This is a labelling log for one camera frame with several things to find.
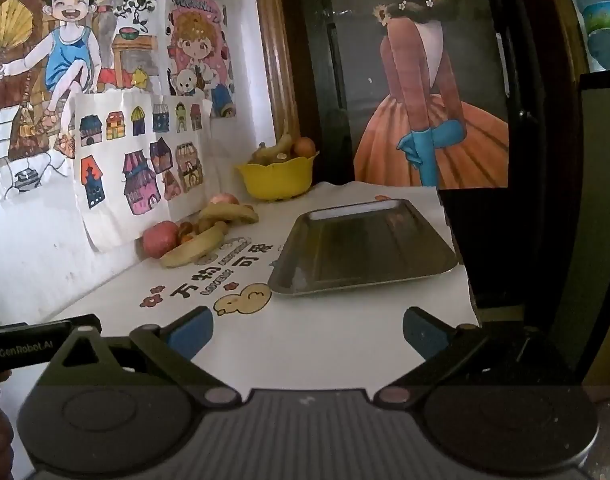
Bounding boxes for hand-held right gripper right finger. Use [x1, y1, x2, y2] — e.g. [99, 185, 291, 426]
[372, 306, 581, 408]

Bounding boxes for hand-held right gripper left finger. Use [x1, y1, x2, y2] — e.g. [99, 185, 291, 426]
[40, 306, 238, 408]

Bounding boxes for yellow banana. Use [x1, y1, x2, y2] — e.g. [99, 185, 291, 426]
[199, 203, 260, 233]
[160, 224, 229, 268]

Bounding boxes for deep red apple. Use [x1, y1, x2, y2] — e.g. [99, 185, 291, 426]
[143, 221, 180, 258]

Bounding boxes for metal tray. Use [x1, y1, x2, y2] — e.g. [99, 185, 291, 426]
[267, 198, 460, 297]

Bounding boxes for houses drawing on paper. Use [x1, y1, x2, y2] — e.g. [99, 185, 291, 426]
[70, 87, 213, 253]

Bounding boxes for yellow plastic bowl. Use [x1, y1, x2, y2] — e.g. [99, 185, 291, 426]
[236, 154, 318, 201]

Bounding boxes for short spotted banana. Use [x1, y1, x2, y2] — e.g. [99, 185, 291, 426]
[250, 142, 276, 165]

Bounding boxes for long spotted banana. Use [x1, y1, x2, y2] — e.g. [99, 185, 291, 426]
[271, 132, 293, 160]

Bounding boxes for woman in orange dress poster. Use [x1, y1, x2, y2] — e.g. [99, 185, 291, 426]
[352, 0, 510, 190]

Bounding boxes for cartoon girl drawing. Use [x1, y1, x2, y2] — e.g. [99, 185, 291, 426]
[165, 0, 236, 121]

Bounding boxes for boy with fan drawing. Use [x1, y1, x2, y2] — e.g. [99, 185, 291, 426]
[0, 0, 161, 206]

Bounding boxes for blue green bowl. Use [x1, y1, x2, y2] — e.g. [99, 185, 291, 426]
[582, 2, 610, 36]

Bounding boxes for wooden door post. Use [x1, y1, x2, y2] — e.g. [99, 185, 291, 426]
[252, 0, 306, 146]

